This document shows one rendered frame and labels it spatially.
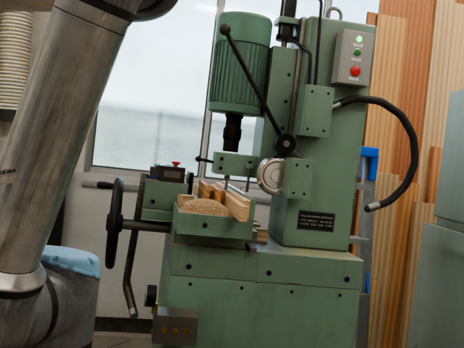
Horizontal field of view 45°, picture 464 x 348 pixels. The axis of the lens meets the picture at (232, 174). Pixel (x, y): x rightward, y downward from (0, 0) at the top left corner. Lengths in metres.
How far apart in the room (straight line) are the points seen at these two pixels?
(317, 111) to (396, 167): 1.66
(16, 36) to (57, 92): 2.05
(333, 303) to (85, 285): 0.86
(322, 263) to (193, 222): 0.42
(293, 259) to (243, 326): 0.24
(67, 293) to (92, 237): 2.00
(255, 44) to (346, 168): 0.48
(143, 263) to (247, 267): 1.52
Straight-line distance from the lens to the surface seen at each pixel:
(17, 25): 2.91
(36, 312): 1.02
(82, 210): 3.05
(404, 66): 3.35
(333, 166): 1.78
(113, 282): 3.12
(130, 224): 1.79
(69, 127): 0.86
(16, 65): 2.88
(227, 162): 1.77
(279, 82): 1.78
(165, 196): 1.75
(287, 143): 1.68
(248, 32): 1.76
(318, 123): 1.68
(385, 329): 3.24
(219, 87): 1.76
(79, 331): 1.13
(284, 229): 1.76
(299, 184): 1.65
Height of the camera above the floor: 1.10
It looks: 3 degrees down
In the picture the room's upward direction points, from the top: 7 degrees clockwise
